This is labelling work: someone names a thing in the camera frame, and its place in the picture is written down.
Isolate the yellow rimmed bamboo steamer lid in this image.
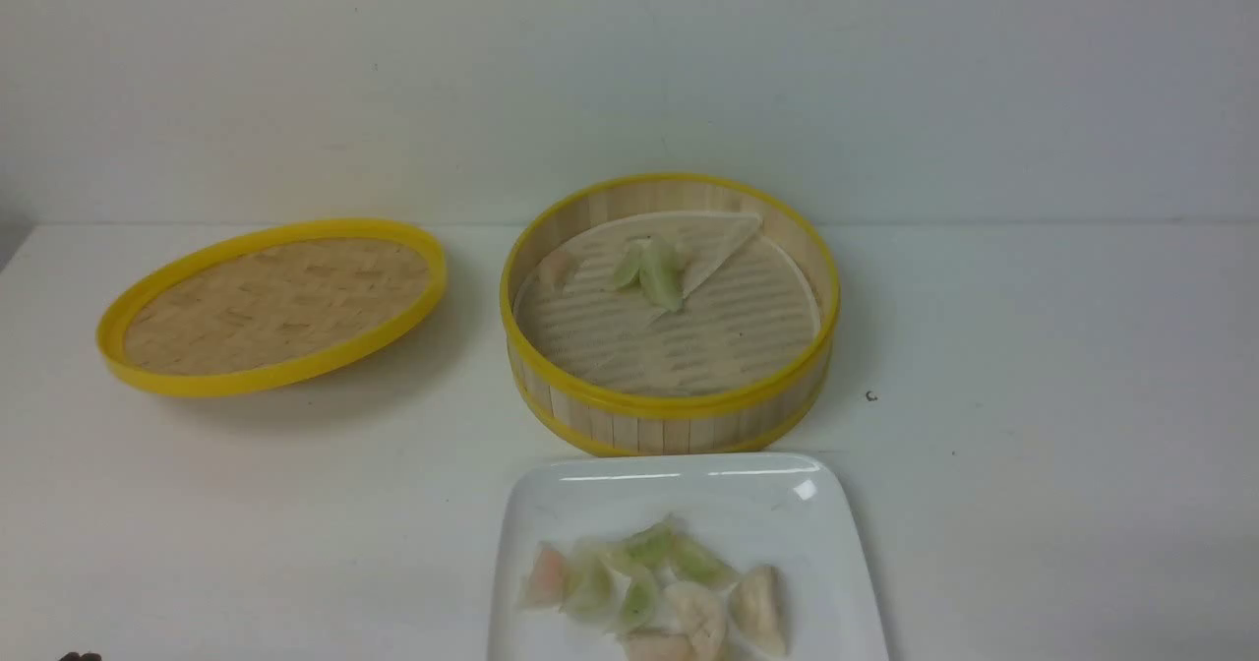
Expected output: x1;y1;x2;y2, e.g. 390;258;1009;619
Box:
94;218;447;399

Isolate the pink dumpling plate bottom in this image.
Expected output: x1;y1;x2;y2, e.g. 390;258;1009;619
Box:
618;631;695;661

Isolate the green dumpling plate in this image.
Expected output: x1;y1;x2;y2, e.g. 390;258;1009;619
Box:
611;562;660;635
562;541;617;626
607;516;679;574
667;533;738;592

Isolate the pale pink dumpling in steamer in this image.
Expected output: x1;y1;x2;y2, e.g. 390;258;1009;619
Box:
536;248;580;295

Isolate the green dumpling plate lower middle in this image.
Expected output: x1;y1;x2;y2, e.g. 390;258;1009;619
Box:
611;562;660;635

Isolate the white steamer liner paper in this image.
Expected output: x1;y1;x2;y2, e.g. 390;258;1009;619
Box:
512;212;821;397

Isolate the yellow rimmed bamboo steamer basket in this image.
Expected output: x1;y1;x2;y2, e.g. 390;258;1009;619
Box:
500;172;841;456

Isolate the white dumpling plate centre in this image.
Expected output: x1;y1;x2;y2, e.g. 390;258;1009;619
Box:
663;580;728;660

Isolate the green dumpling plate centre right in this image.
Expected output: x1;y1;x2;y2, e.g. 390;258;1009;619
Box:
667;533;738;592

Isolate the pink dumpling plate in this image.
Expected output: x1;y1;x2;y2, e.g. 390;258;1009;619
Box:
516;541;568;609
618;631;695;661

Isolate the green dumpling plate top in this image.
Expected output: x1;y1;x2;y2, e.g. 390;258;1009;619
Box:
607;516;679;574

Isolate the green dumpling plate left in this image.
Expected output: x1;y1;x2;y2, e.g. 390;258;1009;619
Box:
562;541;617;626

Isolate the pink dumpling plate left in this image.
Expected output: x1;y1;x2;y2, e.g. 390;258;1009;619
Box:
516;541;568;609

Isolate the green dumpling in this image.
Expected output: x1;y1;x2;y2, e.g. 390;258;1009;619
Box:
611;235;687;314

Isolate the white square plate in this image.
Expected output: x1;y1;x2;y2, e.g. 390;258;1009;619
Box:
486;453;890;660

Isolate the tan dumpling plate right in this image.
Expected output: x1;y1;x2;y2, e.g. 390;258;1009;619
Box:
728;567;789;658

